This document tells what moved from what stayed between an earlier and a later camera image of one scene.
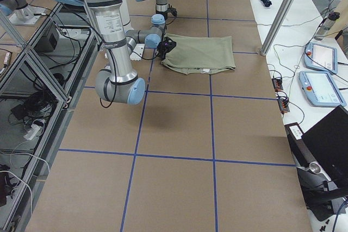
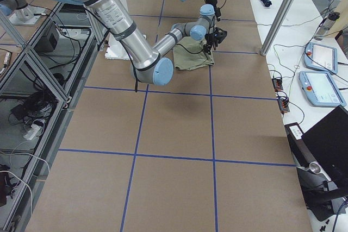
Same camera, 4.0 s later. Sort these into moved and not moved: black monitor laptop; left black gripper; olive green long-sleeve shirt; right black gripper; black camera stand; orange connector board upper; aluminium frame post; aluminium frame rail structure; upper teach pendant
Moved: left black gripper; olive green long-sleeve shirt; right black gripper
Not moved: aluminium frame post; black monitor laptop; black camera stand; orange connector board upper; upper teach pendant; aluminium frame rail structure
